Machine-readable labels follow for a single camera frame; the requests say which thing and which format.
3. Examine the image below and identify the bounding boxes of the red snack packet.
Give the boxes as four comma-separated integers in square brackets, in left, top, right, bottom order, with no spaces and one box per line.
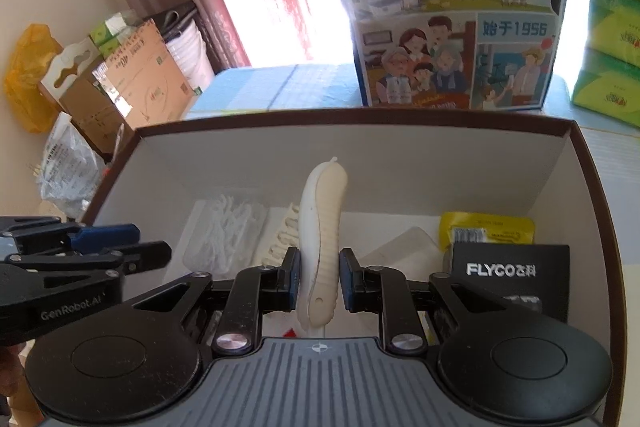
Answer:
[283,329,299,338]

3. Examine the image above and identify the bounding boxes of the white electric razor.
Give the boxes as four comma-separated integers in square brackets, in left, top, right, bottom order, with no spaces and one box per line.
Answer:
[296,158,348,337]

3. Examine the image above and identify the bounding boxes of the beige hair comb clip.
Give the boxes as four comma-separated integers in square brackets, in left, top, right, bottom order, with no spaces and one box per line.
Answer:
[253,204,299,265]

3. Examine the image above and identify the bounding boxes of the clear bag of floss picks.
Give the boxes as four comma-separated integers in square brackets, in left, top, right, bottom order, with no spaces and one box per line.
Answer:
[182,190,268,280]

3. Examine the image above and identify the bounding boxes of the yellow snack packet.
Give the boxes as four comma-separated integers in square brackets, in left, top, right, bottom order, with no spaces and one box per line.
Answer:
[438,211,536,251]

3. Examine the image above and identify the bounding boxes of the black shaver box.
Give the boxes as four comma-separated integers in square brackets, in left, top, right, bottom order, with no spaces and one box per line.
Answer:
[444,243,570,322]

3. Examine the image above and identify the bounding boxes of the crumpled clear plastic bag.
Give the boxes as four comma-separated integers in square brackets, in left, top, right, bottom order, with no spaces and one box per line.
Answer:
[36,112,106,220]

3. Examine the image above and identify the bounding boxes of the brown cardboard storage box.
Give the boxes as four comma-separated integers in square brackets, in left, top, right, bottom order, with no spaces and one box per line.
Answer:
[84,108,627,426]

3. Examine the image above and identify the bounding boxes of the brown cardboard boxes stack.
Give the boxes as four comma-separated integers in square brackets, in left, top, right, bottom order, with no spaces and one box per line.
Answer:
[39,20,195,156]

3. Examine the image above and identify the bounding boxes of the yellow plastic bag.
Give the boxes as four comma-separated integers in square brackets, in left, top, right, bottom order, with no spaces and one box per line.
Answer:
[3,24,63,133]

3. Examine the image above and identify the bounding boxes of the white stacked buckets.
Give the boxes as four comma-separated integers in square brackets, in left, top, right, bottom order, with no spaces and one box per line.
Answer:
[145,1,215,95]

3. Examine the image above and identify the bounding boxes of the checkered tablecloth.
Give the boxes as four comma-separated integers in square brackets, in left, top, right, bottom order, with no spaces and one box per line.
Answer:
[184,64,640,265]

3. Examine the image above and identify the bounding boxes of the green tissue pack bundle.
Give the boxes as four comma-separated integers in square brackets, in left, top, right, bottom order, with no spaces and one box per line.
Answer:
[572,0,639,127]

